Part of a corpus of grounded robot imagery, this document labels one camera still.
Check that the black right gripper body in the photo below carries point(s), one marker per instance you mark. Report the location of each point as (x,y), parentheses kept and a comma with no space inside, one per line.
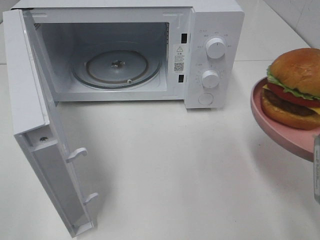
(316,168)

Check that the pink round plate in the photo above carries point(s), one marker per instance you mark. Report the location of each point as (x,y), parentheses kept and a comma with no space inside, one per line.
(297,141)

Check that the burger with lettuce and tomato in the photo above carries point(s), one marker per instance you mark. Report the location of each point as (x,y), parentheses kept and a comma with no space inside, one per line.
(291,95)

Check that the round door release button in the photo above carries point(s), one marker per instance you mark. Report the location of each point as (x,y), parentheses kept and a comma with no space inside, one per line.
(206,99)

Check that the white timer knob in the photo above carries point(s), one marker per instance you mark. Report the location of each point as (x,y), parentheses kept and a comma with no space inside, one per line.
(210,79)

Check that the white microwave door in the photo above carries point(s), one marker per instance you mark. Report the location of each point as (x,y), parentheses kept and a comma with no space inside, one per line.
(37,127)

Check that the white upper power knob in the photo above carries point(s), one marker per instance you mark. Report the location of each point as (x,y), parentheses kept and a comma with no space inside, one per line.
(215,47)

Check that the white microwave oven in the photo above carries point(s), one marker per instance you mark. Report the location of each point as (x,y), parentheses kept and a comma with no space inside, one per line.
(72,29)

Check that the white warning label sticker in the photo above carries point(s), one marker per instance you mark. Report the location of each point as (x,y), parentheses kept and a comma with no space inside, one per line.
(178,58)

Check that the glass microwave turntable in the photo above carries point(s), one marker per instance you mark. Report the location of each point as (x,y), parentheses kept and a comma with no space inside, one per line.
(116,69)

